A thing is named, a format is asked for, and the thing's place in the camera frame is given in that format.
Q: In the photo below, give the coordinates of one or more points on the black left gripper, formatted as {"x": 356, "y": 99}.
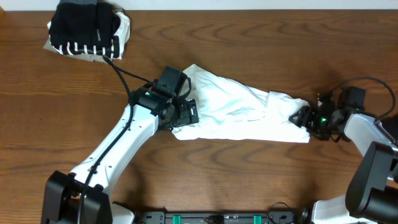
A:
{"x": 185, "y": 117}

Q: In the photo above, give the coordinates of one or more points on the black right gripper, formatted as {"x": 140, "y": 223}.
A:
{"x": 307, "y": 114}

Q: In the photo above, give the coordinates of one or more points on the white printed t-shirt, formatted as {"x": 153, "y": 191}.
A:
{"x": 227, "y": 109}

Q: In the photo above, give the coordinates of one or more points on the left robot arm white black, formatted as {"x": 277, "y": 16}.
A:
{"x": 83, "y": 195}

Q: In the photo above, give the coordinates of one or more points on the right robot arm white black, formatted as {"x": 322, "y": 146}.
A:
{"x": 368, "y": 199}

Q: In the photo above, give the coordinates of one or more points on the dark garment at right edge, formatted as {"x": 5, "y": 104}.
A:
{"x": 390, "y": 124}

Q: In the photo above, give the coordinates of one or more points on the black white striped folded shirt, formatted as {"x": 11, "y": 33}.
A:
{"x": 115, "y": 51}

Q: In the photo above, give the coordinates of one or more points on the black folded garment top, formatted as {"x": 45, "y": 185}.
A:
{"x": 90, "y": 23}

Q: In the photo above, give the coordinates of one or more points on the beige folded garment bottom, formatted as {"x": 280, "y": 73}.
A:
{"x": 85, "y": 57}

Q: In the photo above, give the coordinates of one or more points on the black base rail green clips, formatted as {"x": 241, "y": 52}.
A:
{"x": 278, "y": 213}

